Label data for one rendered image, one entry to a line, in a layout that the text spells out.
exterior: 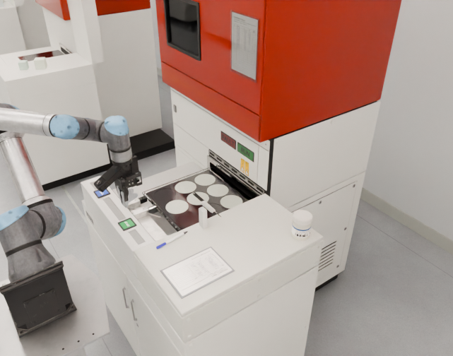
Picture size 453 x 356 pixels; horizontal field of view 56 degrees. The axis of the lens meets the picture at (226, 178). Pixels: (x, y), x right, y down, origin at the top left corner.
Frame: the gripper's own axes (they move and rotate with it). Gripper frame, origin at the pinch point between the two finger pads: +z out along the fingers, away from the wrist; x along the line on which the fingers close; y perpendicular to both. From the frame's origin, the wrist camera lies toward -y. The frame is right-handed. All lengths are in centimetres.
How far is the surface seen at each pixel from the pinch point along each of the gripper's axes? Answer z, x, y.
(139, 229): 9.8, -5.1, 2.8
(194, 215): 15.9, -4.2, 28.5
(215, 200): 15.8, -0.9, 41.7
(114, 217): 9.8, 7.6, -2.1
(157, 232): 17.8, -2.6, 11.4
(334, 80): -34, -17, 92
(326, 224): 49, -17, 102
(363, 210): 106, 21, 195
